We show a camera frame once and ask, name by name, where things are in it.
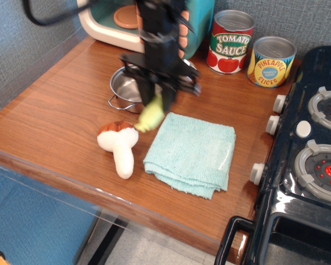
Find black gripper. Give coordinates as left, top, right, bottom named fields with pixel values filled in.
left=120, top=39, right=199, bottom=112

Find yellow handled metal spoon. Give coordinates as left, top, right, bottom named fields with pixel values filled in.
left=134, top=94, right=165, bottom=133

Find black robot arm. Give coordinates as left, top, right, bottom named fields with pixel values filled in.
left=121, top=1, right=200, bottom=112

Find small steel pot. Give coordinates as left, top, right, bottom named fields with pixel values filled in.
left=108, top=59, right=201, bottom=114

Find plush mushroom toy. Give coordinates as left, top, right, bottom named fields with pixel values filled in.
left=97, top=121, right=139, bottom=179

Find light blue folded cloth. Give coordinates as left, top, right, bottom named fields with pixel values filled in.
left=143, top=113, right=236, bottom=199

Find toy microwave oven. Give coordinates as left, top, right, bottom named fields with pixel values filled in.
left=79, top=1, right=215, bottom=59

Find tomato sauce can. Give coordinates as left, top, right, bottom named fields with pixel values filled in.
left=207, top=9, right=255, bottom=74

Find pineapple slices can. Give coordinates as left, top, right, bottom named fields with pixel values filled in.
left=247, top=36, right=297, bottom=88

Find white stove knob middle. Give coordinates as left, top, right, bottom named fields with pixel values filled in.
left=265, top=115, right=280, bottom=136

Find white stove knob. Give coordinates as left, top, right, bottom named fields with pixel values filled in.
left=273, top=94, right=286, bottom=114
left=249, top=163, right=265, bottom=186
left=265, top=115, right=280, bottom=136

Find white stove knob upper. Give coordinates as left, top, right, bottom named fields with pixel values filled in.
left=273, top=94, right=286, bottom=114

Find white stove knob lower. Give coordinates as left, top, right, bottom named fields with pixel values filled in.
left=249, top=163, right=265, bottom=186

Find dark toy stove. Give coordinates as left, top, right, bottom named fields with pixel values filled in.
left=215, top=46, right=331, bottom=264

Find black cable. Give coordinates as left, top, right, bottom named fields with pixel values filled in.
left=22, top=0, right=100, bottom=27

